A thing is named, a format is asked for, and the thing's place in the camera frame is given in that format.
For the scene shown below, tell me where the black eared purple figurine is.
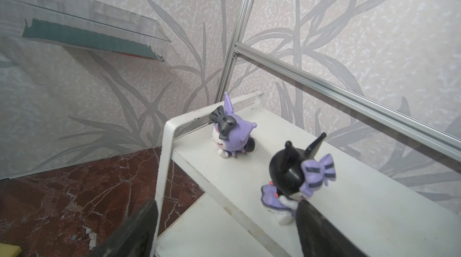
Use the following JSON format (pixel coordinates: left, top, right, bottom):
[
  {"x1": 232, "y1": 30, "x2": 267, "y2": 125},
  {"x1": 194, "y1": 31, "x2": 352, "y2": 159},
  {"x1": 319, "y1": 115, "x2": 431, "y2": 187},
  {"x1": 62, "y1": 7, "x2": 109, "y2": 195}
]
[{"x1": 208, "y1": 92, "x2": 257, "y2": 159}]

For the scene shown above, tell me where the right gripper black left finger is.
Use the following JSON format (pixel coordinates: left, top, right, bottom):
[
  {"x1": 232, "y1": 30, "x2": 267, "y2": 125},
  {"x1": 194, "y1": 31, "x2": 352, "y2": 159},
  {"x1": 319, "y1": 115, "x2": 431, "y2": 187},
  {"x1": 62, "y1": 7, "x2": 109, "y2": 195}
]
[{"x1": 90, "y1": 200, "x2": 158, "y2": 257}]

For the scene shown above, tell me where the black-headed purple figurine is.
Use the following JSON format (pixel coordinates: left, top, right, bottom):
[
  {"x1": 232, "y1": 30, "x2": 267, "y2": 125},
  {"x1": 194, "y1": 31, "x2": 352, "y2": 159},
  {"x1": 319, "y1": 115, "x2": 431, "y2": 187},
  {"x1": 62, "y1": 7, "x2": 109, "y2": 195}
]
[{"x1": 261, "y1": 132, "x2": 337, "y2": 226}]

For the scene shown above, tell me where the yellow sponge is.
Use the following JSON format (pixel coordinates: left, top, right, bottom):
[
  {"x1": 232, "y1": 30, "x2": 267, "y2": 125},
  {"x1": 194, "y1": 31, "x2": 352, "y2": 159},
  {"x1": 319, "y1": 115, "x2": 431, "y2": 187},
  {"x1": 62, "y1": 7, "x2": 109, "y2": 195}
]
[{"x1": 0, "y1": 243, "x2": 22, "y2": 257}]

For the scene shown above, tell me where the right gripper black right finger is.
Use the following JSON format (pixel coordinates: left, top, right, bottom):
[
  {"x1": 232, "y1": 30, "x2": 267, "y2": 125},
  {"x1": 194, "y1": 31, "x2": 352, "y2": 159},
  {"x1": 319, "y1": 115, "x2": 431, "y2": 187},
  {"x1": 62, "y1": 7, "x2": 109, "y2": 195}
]
[{"x1": 295, "y1": 201, "x2": 365, "y2": 257}]

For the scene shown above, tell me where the clear plastic wall tray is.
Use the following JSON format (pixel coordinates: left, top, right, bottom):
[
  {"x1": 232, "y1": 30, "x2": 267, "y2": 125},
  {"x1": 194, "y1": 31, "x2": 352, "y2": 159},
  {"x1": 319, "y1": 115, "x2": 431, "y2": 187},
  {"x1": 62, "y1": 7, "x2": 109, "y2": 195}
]
[{"x1": 1, "y1": 0, "x2": 170, "y2": 62}]

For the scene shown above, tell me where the aluminium cage frame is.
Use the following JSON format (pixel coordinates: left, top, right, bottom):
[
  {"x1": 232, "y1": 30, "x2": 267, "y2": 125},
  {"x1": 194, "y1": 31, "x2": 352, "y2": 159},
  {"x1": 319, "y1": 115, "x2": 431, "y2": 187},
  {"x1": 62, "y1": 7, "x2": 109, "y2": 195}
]
[{"x1": 215, "y1": 0, "x2": 461, "y2": 161}]

